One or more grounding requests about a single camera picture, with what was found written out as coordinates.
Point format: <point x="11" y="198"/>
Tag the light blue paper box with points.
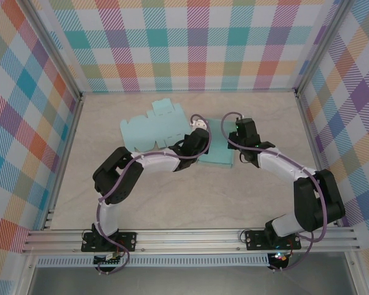
<point x="218" y="153"/>
<point x="150" y="129"/>

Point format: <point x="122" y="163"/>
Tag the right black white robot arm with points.
<point x="319" y="199"/>

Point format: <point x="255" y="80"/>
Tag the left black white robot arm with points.
<point x="117" y="181"/>

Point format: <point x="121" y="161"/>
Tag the small circuit board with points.
<point x="107" y="261"/>
<point x="281" y="257"/>

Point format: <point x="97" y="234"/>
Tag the grey metal shelf panel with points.
<point x="187" y="281"/>

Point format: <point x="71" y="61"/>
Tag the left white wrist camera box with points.
<point x="199" y="123"/>

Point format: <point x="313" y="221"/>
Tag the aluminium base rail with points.
<point x="187" y="238"/>

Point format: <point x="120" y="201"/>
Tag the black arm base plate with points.
<point x="255" y="241"/>
<point x="127" y="241"/>

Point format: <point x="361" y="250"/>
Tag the aluminium frame post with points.
<point x="60" y="55"/>
<point x="323" y="46"/>

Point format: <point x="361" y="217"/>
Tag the aluminium table edge rail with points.
<point x="66" y="153"/>

